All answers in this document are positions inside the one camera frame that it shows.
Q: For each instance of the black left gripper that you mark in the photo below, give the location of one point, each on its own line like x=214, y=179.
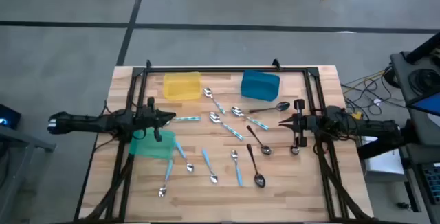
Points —
x=146, y=121

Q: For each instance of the yellow translucent plastic bin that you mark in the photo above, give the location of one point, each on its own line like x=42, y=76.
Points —
x=182, y=86

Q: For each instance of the black beam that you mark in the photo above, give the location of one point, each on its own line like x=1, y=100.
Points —
x=374, y=152

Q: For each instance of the small black floor object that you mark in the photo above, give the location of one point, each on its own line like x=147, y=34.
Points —
x=403, y=205

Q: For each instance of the black keypad device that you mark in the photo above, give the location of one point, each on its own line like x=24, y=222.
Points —
x=432, y=182

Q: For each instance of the black post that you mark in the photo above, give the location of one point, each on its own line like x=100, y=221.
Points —
x=424, y=48

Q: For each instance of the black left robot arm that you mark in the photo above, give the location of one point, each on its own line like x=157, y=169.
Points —
x=86, y=122

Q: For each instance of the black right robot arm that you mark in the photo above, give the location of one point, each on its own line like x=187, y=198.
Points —
x=374, y=128

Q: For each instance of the grey metal desk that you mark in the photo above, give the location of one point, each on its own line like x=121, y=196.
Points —
x=38, y=145
x=414, y=155

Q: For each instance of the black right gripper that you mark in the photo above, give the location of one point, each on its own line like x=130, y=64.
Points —
x=309, y=122

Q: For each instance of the blue flat panel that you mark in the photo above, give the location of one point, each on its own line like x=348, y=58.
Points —
x=429, y=106

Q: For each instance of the black box with blue light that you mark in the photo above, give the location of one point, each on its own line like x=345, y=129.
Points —
x=8, y=114

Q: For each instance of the black aluminium table frame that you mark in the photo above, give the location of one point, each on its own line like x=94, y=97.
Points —
x=223, y=69

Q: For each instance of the grey equipment cart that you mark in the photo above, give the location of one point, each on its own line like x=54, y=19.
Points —
x=400, y=76

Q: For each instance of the white box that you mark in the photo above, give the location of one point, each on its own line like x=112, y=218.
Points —
x=385, y=164

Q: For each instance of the blue plastic bin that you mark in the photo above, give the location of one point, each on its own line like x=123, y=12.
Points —
x=259, y=86

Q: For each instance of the green translucent plastic bin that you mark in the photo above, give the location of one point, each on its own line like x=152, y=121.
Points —
x=151, y=148

